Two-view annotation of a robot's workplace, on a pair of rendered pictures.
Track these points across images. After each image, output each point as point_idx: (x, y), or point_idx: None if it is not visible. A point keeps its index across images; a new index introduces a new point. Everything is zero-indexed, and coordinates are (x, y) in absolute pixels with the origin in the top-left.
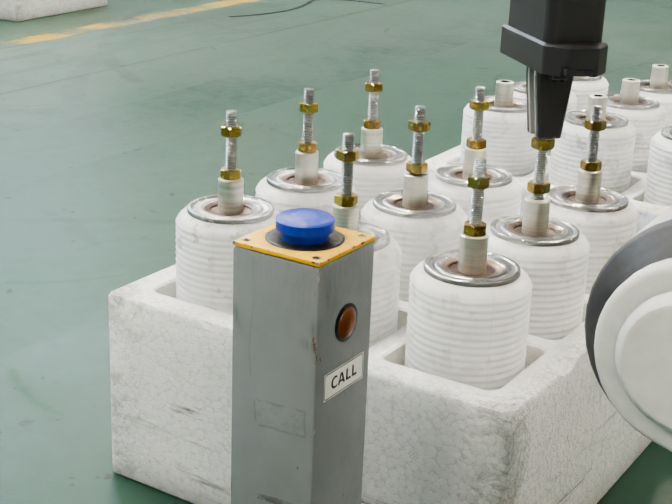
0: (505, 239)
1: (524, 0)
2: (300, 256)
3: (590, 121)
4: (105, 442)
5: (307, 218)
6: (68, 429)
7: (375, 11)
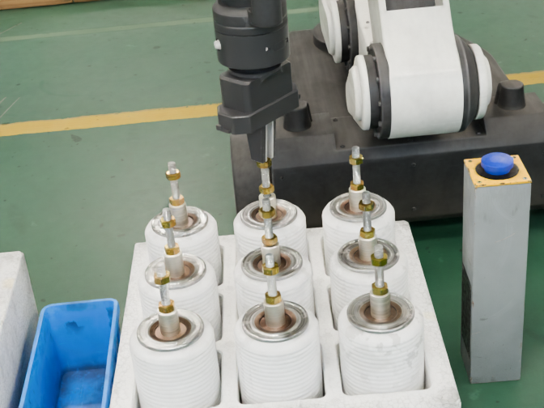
0: (296, 216)
1: (267, 84)
2: (519, 160)
3: (179, 172)
4: None
5: (499, 156)
6: None
7: None
